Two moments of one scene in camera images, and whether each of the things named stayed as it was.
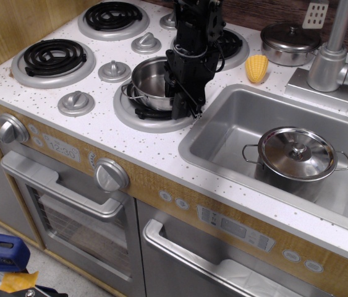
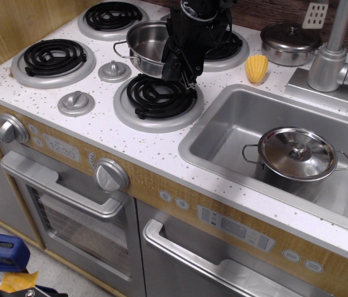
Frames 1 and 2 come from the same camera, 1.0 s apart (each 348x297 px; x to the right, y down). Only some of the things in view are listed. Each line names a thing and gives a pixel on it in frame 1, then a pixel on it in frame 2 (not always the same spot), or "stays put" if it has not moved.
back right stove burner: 235,49 stays put
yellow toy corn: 256,67 stays put
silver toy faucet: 327,77 stays put
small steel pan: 148,82 -> 145,44
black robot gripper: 185,80 -> 186,41
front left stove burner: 53,64 stays put
